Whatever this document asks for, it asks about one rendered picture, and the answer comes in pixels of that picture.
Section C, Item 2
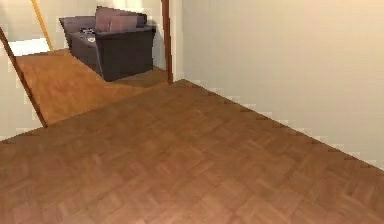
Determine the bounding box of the dark grey sofa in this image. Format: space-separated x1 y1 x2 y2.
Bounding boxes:
58 5 157 83

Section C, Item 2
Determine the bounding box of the mauve sofa cushion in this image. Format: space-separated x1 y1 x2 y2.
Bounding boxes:
94 5 139 34

